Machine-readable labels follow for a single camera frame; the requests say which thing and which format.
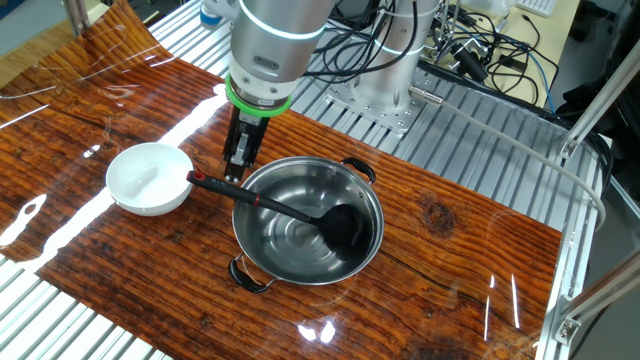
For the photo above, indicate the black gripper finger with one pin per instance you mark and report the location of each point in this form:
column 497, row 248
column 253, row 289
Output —
column 232, row 160
column 256, row 150

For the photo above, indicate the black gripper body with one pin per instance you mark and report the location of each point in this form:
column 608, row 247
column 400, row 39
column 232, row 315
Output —
column 250, row 124

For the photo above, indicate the black ladle with red band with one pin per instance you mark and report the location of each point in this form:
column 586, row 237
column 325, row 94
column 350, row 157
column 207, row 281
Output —
column 340, row 227

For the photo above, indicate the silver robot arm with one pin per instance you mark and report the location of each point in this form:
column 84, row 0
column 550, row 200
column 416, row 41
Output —
column 280, row 50

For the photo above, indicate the white ceramic bowl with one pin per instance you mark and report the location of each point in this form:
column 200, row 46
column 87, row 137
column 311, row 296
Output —
column 150, row 180

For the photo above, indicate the glossy wood grain mat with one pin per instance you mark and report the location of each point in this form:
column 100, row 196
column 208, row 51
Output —
column 150, row 275

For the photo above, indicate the white keyboard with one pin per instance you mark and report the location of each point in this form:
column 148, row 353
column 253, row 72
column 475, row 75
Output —
column 537, row 6

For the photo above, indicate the beige wooden desk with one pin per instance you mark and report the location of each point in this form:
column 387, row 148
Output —
column 565, row 30

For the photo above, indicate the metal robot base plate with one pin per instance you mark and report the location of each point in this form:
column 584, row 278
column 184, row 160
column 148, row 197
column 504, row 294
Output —
column 395, row 120

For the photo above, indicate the aluminium frame post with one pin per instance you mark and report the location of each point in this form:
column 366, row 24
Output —
column 76, row 15

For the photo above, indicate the aluminium frame strut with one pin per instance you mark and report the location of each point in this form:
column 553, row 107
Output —
column 600, row 100
column 600, row 295

